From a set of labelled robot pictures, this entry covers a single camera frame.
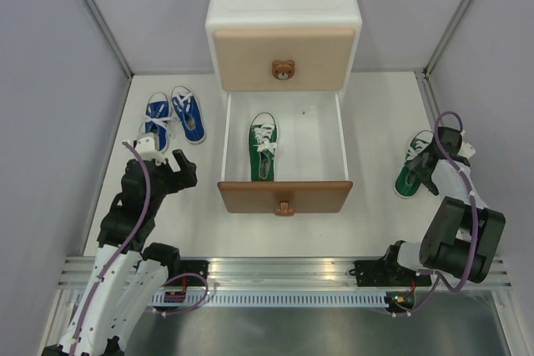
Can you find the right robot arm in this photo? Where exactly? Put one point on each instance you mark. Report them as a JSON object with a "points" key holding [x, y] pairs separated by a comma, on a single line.
{"points": [[464, 234]]}

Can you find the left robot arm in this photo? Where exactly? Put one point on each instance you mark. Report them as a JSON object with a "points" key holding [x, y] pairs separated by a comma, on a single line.
{"points": [[126, 271]]}

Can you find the white slotted cable duct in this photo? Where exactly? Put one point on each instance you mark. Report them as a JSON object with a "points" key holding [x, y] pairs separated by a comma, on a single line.
{"points": [[296, 299]]}

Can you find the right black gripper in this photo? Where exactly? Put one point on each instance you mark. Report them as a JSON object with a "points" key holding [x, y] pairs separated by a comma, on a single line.
{"points": [[428, 183]]}

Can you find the right blue sneaker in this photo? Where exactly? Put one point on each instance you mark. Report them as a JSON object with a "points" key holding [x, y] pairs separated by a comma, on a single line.
{"points": [[188, 111]]}

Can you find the left blue sneaker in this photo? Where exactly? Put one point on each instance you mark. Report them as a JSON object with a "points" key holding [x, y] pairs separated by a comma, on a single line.
{"points": [[157, 120]]}

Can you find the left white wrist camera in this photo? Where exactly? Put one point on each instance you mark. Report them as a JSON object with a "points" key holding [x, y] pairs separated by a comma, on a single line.
{"points": [[147, 147]]}

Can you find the aluminium frame post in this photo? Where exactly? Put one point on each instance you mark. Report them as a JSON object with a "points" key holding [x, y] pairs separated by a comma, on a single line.
{"points": [[98, 18], [451, 27]]}

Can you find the aluminium mounting rail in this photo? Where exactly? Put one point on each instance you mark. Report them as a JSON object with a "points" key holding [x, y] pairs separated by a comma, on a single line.
{"points": [[257, 274]]}

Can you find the left aluminium frame post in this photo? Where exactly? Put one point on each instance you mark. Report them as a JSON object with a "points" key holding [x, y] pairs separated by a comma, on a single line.
{"points": [[98, 18]]}

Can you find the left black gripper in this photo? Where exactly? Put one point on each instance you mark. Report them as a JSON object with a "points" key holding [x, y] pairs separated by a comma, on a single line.
{"points": [[183, 178]]}

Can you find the blue sneaker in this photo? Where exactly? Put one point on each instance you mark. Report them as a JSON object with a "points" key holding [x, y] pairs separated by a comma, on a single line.
{"points": [[188, 111], [157, 120]]}

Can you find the brown drawer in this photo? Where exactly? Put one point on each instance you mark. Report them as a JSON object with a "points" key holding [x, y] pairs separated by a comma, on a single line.
{"points": [[311, 170]]}

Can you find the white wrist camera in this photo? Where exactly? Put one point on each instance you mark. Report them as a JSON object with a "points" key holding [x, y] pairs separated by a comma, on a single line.
{"points": [[466, 152], [147, 147]]}

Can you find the beige upper drawer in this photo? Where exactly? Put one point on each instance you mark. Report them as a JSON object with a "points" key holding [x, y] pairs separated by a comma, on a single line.
{"points": [[322, 57]]}

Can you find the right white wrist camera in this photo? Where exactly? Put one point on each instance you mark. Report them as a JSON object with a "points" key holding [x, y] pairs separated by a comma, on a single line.
{"points": [[466, 152]]}

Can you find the bear knob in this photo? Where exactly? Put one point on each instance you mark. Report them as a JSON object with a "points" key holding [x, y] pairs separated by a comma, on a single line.
{"points": [[284, 210], [283, 69]]}

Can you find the right aluminium frame post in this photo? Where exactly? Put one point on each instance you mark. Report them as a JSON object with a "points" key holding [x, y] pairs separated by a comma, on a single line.
{"points": [[451, 27]]}

